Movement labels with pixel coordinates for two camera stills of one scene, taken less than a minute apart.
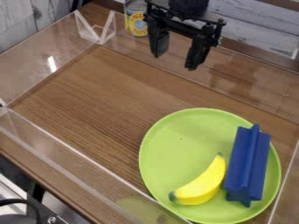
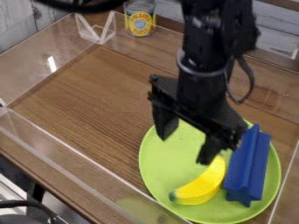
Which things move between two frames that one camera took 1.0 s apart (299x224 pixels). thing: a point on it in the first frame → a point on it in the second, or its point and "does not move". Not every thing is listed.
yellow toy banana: [200, 191] does not move
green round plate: [177, 153] does not move
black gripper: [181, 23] → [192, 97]
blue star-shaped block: [248, 164] does not move
